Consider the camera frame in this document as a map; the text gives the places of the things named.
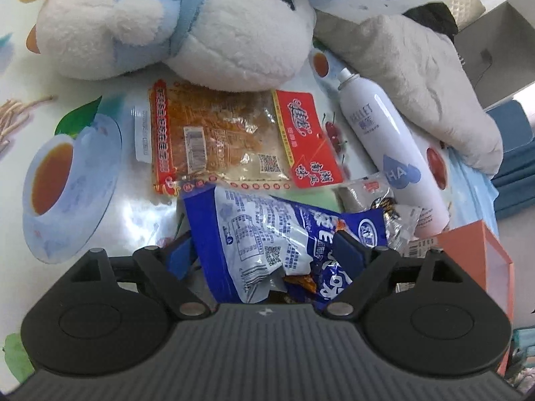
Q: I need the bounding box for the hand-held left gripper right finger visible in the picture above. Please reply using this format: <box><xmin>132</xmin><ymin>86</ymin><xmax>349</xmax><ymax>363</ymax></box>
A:
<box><xmin>326</xmin><ymin>229</ymin><xmax>464</xmax><ymax>320</ymax></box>

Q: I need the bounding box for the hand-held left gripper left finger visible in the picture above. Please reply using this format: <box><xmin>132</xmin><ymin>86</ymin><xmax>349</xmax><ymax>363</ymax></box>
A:
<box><xmin>69</xmin><ymin>233</ymin><xmax>212</xmax><ymax>319</ymax></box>

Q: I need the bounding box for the blue snack packet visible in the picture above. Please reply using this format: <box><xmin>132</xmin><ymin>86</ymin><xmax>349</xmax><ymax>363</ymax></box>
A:
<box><xmin>182</xmin><ymin>183</ymin><xmax>387</xmax><ymax>313</ymax></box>

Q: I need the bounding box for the orange box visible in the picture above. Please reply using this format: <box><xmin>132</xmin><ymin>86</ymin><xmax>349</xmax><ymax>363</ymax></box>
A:
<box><xmin>407</xmin><ymin>221</ymin><xmax>516</xmax><ymax>379</ymax></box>

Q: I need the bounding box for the small silver snack packet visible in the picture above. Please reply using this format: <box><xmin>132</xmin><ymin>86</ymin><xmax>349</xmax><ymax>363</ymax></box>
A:
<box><xmin>338</xmin><ymin>176</ymin><xmax>424</xmax><ymax>256</ymax></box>

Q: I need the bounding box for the fruit-print tablecloth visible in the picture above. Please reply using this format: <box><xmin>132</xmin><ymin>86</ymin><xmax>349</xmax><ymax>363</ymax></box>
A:
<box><xmin>0</xmin><ymin>0</ymin><xmax>502</xmax><ymax>387</ymax></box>

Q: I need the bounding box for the clear red-label snack packet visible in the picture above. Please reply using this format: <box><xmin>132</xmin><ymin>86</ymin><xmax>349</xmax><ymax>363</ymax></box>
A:
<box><xmin>131</xmin><ymin>79</ymin><xmax>346</xmax><ymax>198</ymax></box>

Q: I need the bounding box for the white spray bottle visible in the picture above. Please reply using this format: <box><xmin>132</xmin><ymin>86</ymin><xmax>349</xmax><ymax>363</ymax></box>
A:
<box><xmin>336</xmin><ymin>67</ymin><xmax>453</xmax><ymax>240</ymax></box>

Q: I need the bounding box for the blue chair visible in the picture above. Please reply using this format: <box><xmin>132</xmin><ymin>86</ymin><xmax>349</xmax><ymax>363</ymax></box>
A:
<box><xmin>485</xmin><ymin>99</ymin><xmax>535</xmax><ymax>219</ymax></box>

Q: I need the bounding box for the grey plush cloth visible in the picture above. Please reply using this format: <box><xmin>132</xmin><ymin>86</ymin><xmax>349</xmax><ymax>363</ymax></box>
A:
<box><xmin>313</xmin><ymin>12</ymin><xmax>505</xmax><ymax>176</ymax></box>

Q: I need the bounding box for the white and blue plush toy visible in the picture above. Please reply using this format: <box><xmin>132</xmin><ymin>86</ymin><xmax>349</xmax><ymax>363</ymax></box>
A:
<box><xmin>17</xmin><ymin>0</ymin><xmax>318</xmax><ymax>93</ymax></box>

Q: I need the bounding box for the grey cabinet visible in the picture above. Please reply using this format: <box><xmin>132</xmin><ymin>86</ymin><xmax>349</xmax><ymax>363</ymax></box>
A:
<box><xmin>453</xmin><ymin>0</ymin><xmax>535</xmax><ymax>110</ymax></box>

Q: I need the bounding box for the black cloth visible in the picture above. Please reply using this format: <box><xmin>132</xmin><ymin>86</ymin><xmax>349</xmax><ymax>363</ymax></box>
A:
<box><xmin>402</xmin><ymin>2</ymin><xmax>460</xmax><ymax>37</ymax></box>

